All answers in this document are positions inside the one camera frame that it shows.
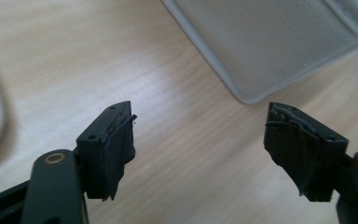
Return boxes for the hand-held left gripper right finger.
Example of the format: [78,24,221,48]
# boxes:
[263,101,350,203]

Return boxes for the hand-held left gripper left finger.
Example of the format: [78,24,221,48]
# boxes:
[76,100,138,202]

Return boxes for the white rectangular tray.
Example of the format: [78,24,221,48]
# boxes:
[160,0,358,105]

